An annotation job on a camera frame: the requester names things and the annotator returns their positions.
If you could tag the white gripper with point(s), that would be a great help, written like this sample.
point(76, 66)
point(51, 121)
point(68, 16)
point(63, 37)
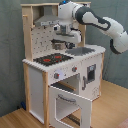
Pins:
point(63, 33)

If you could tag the silver toy pot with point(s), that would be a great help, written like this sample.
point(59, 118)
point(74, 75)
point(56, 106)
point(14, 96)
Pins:
point(60, 45)

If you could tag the white oven door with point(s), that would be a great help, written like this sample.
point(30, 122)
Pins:
point(62, 103)

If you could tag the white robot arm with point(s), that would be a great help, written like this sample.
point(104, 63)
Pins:
point(69, 11)

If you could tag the wooden toy kitchen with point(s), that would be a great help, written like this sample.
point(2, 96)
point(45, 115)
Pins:
point(39, 78)

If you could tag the grey toy sink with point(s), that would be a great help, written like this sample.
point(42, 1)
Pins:
point(79, 51)

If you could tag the grey range hood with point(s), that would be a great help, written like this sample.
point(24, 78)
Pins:
point(46, 17)

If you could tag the black toy stovetop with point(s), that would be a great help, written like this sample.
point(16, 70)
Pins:
point(52, 59)

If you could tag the grey dishwasher panel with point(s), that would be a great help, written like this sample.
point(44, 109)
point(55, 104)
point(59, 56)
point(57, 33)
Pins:
point(91, 73)

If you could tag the red left oven knob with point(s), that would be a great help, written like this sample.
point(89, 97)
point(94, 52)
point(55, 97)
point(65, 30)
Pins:
point(56, 76)

